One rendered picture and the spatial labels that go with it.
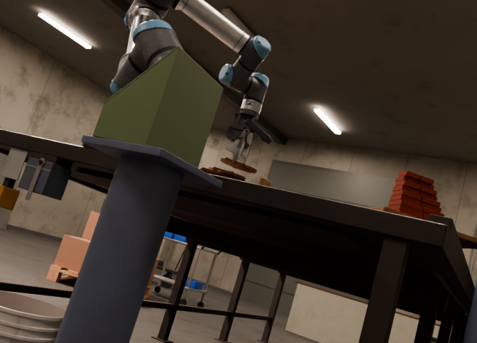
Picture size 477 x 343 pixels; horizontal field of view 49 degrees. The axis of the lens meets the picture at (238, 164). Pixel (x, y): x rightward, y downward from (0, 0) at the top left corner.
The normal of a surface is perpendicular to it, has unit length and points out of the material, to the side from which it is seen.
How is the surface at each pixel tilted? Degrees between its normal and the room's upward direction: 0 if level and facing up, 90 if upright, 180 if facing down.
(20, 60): 90
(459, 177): 90
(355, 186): 90
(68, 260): 90
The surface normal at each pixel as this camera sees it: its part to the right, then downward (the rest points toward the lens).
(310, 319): -0.48, -0.31
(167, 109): 0.86, 0.17
